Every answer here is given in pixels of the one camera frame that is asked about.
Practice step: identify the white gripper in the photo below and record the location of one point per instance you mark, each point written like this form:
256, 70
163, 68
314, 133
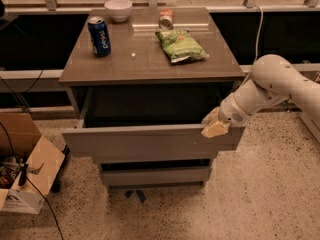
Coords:
232, 112

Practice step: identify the grey top drawer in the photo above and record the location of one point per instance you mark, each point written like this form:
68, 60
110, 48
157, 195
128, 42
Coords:
133, 144

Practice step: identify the black stand leg left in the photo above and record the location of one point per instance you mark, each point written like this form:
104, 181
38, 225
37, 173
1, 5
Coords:
58, 180

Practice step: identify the grey drawer cabinet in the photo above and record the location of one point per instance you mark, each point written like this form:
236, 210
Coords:
146, 87

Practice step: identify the tipped red white can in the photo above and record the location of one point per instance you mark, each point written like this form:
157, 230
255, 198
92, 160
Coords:
166, 17

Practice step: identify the white bowl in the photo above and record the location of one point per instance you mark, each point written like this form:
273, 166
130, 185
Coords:
119, 10

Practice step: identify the grey bottom drawer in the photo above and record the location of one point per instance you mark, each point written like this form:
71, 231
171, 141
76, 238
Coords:
155, 177

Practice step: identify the open cardboard box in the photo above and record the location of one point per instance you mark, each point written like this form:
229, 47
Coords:
29, 164

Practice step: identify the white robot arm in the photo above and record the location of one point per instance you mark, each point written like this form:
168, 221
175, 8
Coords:
271, 81

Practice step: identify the green chip bag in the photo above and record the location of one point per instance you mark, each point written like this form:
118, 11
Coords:
180, 46

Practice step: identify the blue soda can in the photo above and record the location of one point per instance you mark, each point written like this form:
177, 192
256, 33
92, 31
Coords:
99, 36

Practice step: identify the grey drawer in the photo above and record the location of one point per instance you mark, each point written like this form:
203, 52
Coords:
133, 144
155, 177

